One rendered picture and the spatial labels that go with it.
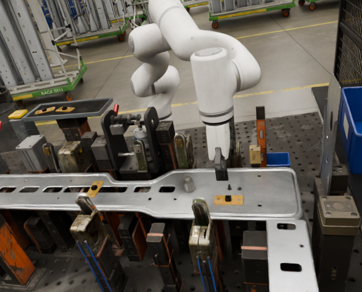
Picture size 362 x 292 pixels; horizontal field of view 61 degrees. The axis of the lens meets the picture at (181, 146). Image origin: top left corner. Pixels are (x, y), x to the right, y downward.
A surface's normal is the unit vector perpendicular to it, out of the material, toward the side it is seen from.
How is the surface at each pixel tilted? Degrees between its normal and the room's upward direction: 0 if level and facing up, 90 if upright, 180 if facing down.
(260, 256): 0
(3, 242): 90
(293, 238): 0
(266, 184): 0
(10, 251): 90
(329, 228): 89
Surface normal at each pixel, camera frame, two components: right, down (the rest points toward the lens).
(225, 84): 0.44, 0.40
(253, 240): -0.18, -0.83
